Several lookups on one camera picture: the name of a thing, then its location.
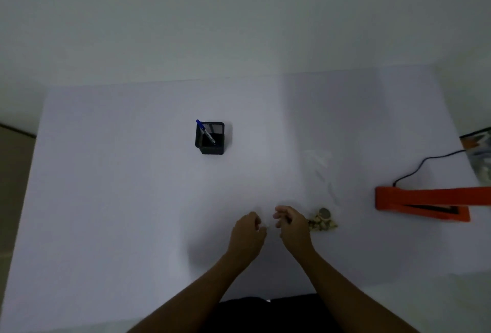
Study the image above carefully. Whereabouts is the person's right hand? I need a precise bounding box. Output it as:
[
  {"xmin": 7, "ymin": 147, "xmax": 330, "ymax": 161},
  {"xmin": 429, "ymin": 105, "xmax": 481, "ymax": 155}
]
[{"xmin": 273, "ymin": 206, "xmax": 317, "ymax": 260}]

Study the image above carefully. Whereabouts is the person's left hand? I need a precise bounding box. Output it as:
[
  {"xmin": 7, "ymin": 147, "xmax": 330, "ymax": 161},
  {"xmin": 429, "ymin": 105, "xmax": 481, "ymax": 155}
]
[{"xmin": 227, "ymin": 212, "xmax": 267, "ymax": 267}]

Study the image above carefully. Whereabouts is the person's left forearm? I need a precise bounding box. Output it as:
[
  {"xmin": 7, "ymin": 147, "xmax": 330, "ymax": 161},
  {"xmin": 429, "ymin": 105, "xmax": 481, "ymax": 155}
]
[{"xmin": 127, "ymin": 252, "xmax": 257, "ymax": 333}]

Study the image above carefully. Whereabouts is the person's right forearm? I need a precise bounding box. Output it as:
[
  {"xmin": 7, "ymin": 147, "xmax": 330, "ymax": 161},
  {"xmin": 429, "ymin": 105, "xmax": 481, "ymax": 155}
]
[{"xmin": 295, "ymin": 249, "xmax": 419, "ymax": 333}]

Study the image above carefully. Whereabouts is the small beige trinket pile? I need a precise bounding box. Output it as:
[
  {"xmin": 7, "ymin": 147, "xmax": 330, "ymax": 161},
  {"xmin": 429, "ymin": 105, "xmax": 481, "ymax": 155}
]
[{"xmin": 308, "ymin": 208, "xmax": 339, "ymax": 232}]

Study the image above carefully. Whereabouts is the clear plastic bag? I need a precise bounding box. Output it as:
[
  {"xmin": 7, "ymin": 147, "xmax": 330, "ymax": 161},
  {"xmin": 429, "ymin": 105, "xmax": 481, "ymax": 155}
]
[{"xmin": 304, "ymin": 148, "xmax": 340, "ymax": 208}]

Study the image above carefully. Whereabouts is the person's black clothing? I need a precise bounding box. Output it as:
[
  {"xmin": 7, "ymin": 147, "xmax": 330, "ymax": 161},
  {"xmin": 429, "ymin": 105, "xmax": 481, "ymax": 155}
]
[{"xmin": 199, "ymin": 294, "xmax": 344, "ymax": 333}]

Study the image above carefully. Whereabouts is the black mesh pen holder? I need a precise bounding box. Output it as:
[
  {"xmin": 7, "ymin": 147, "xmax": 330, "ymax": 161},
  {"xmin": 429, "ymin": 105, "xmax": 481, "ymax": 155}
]
[{"xmin": 195, "ymin": 121, "xmax": 225, "ymax": 156}]

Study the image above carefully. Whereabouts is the blue pen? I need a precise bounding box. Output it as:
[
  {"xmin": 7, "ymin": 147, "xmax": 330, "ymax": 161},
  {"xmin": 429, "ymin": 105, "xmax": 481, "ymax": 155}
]
[{"xmin": 196, "ymin": 120, "xmax": 216, "ymax": 145}]

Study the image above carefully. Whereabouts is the printed packet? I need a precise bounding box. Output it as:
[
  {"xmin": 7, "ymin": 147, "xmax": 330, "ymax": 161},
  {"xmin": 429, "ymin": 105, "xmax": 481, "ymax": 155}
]
[{"xmin": 460, "ymin": 127, "xmax": 491, "ymax": 185}]

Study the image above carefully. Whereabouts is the black power cable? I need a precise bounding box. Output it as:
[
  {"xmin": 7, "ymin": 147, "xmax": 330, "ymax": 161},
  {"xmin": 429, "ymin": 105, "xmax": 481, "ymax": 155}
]
[{"xmin": 393, "ymin": 150, "xmax": 467, "ymax": 188}]

